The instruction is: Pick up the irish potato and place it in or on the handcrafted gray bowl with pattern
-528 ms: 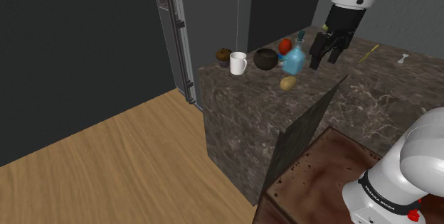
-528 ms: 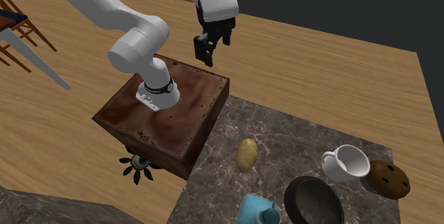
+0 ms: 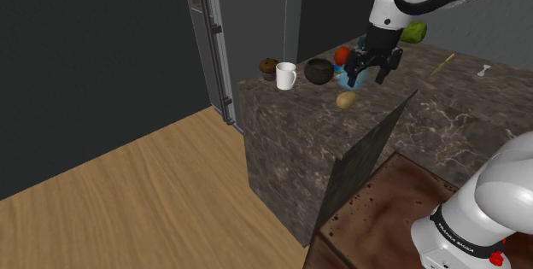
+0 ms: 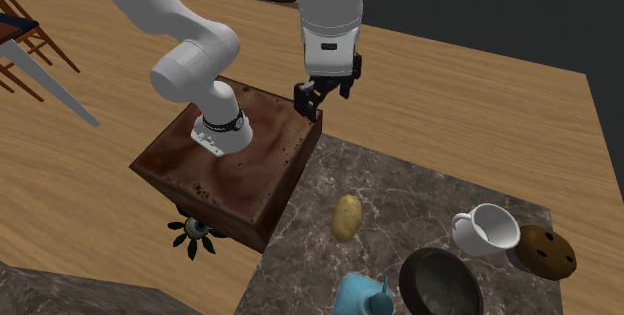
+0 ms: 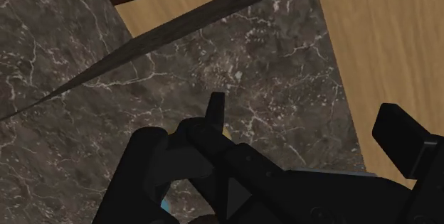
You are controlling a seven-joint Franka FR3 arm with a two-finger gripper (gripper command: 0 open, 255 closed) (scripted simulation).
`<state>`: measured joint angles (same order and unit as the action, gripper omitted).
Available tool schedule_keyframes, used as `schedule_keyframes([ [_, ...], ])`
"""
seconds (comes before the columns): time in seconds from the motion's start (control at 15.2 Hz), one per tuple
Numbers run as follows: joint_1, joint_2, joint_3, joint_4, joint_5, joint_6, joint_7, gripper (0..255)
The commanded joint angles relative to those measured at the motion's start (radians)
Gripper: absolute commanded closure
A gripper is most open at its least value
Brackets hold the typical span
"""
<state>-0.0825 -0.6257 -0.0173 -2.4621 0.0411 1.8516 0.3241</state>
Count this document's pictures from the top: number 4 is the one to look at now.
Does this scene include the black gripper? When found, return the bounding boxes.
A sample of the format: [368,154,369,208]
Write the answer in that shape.
[293,52,363,124]

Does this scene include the brown patterned robot stand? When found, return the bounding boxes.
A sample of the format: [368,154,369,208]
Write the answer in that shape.
[128,75,324,255]

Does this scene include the yellow potato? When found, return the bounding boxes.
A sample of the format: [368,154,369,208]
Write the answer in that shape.
[330,193,364,245]

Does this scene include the eyeball figure with dark leaves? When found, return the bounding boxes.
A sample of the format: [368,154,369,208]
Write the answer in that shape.
[166,206,228,262]

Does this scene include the light blue jug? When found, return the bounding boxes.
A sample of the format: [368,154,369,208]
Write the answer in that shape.
[331,272,396,315]

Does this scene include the white cup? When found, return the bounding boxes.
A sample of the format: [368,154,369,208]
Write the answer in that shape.
[449,202,522,258]

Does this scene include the dark brown bowl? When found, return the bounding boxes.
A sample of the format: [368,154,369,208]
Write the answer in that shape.
[398,247,485,315]

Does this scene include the brown chocolate chip cookie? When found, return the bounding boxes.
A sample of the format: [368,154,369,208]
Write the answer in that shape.
[513,224,578,282]

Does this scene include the table with grey leg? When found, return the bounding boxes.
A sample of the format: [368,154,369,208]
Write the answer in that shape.
[0,12,102,128]

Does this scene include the brown wooden chair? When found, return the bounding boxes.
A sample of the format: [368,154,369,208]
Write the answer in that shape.
[0,0,82,104]

